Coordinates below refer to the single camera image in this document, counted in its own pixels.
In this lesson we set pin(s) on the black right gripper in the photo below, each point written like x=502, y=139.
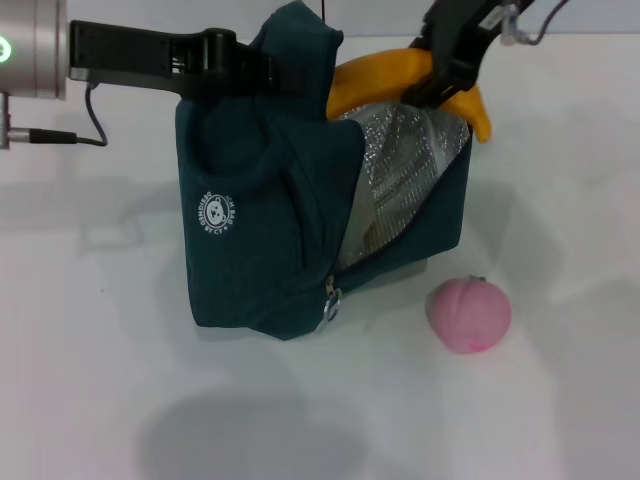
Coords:
x=465, y=25

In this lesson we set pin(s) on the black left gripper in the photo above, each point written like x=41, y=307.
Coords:
x=125, y=55

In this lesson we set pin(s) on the yellow banana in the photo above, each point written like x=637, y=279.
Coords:
x=370, y=75

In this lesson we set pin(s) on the dark green insulated lunch bag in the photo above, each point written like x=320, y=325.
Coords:
x=250, y=225

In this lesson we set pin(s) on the pink peach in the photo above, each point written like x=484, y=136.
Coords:
x=467, y=315

